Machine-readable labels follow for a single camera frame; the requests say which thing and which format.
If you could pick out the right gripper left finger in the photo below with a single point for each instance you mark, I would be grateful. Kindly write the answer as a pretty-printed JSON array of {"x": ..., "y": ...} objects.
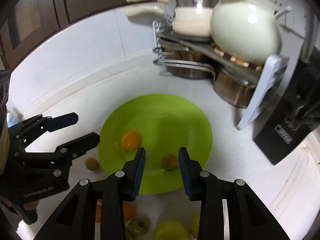
[{"x": 74, "y": 218}]

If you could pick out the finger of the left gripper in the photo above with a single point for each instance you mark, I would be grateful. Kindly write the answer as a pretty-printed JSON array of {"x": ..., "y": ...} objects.
[
  {"x": 79, "y": 146},
  {"x": 49, "y": 124}
]

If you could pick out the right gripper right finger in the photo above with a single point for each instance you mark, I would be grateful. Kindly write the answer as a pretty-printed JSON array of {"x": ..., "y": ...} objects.
[{"x": 228, "y": 209}]

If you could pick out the brown kiwi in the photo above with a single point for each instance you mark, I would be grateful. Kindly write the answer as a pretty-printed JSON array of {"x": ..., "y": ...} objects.
[
  {"x": 169, "y": 162},
  {"x": 91, "y": 164}
]

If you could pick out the yellow-green apple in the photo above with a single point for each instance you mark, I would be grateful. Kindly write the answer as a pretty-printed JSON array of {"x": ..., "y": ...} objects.
[{"x": 194, "y": 225}]

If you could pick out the green apple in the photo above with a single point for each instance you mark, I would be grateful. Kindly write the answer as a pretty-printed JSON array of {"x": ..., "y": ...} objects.
[{"x": 171, "y": 229}]

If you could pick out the green tomato front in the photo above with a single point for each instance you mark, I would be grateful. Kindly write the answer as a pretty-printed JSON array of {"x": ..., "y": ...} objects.
[{"x": 138, "y": 227}]

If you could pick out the left hand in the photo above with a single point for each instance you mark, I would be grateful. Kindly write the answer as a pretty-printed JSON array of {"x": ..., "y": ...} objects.
[{"x": 28, "y": 206}]

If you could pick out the green plate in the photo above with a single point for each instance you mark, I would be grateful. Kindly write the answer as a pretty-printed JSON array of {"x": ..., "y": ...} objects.
[{"x": 165, "y": 123}]

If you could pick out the black knife block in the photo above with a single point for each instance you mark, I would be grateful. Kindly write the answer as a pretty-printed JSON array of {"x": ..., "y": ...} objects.
[{"x": 296, "y": 115}]

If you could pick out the steel pot under rack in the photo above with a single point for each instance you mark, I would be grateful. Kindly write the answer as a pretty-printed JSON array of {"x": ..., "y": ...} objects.
[{"x": 233, "y": 89}]

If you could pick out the dark wooden window cabinet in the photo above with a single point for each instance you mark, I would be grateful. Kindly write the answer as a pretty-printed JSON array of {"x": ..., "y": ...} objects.
[{"x": 26, "y": 24}]

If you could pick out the white pot rack shelf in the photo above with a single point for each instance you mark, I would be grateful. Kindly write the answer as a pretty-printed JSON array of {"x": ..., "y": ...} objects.
[{"x": 266, "y": 82}]

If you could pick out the steel pan under rack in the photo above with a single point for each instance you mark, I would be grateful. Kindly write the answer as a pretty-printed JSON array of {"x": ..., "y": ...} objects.
[{"x": 184, "y": 63}]

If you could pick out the cream saucepan upper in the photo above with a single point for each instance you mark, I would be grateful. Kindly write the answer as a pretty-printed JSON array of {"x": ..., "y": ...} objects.
[{"x": 175, "y": 7}]

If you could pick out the cream saucepan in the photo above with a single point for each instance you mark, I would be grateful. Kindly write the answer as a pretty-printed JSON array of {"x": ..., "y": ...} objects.
[
  {"x": 190, "y": 21},
  {"x": 175, "y": 7}
]

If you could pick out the cream saucepan lower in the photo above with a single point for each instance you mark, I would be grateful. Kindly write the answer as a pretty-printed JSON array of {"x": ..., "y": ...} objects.
[{"x": 190, "y": 21}]

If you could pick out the white ceramic pot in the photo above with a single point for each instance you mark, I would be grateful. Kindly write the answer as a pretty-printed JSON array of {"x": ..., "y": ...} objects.
[{"x": 247, "y": 29}]

